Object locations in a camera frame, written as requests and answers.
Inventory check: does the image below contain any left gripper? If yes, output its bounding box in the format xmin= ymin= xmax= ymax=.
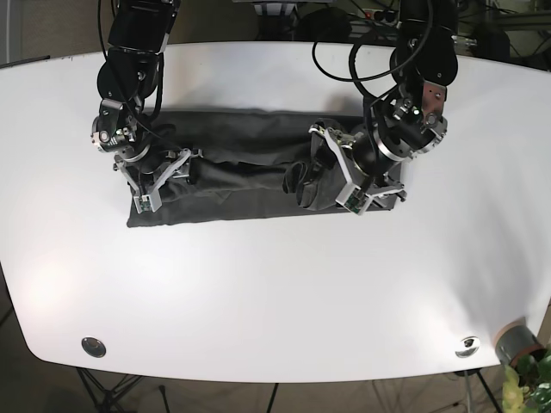
xmin=309 ymin=95 xmax=448 ymax=215

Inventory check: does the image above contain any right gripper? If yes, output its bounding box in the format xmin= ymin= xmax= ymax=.
xmin=93 ymin=120 xmax=203 ymax=213

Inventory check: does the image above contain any dark grey T-shirt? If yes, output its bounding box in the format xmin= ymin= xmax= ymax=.
xmin=127 ymin=109 xmax=362 ymax=228

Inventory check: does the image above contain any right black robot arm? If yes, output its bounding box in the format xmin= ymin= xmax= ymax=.
xmin=90 ymin=1 xmax=201 ymax=213

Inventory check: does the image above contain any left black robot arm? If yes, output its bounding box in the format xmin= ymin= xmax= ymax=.
xmin=285 ymin=1 xmax=458 ymax=215

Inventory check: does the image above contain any left metal table grommet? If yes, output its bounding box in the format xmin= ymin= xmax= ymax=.
xmin=81 ymin=336 xmax=107 ymax=358

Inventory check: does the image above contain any metal table grommet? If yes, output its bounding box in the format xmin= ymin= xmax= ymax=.
xmin=81 ymin=336 xmax=107 ymax=358
xmin=455 ymin=336 xmax=480 ymax=359

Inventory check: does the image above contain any right metal table grommet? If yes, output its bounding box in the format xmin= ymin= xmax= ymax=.
xmin=455 ymin=336 xmax=480 ymax=359

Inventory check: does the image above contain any grey plant pot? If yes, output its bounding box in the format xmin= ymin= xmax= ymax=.
xmin=492 ymin=317 xmax=546 ymax=367

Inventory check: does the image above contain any green plant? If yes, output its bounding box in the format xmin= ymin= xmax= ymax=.
xmin=502 ymin=346 xmax=550 ymax=413

